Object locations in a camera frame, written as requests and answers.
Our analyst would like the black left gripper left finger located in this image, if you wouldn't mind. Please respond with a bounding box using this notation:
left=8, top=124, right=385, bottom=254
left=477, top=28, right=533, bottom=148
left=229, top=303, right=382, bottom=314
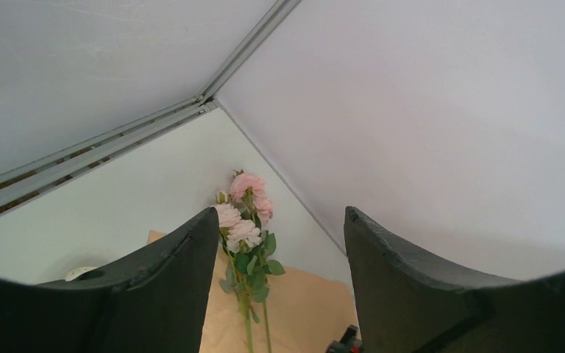
left=0, top=208, right=219, bottom=352

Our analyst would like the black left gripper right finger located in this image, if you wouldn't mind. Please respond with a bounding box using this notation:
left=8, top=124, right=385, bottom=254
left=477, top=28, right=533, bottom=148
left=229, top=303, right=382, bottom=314
left=344, top=207, right=565, bottom=352

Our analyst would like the cream printed ribbon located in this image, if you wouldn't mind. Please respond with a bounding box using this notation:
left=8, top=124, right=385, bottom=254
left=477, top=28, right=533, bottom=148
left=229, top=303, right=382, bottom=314
left=63, top=266, right=96, bottom=282

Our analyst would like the orange wrapping paper sheet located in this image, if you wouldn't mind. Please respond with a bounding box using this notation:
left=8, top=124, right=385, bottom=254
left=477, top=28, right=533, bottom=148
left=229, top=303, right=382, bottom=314
left=146, top=229, right=361, bottom=353

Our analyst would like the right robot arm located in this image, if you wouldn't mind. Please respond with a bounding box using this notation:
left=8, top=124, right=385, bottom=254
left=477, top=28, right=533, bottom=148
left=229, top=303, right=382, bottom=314
left=325, top=325, right=364, bottom=353

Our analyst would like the aluminium frame rail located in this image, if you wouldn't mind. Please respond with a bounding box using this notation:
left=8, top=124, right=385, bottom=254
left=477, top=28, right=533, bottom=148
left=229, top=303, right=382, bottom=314
left=0, top=1, right=296, bottom=215

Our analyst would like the pink flower bouquet green wrap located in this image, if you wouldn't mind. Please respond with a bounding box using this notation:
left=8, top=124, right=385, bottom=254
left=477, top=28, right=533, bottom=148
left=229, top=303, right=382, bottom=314
left=213, top=170, right=285, bottom=352

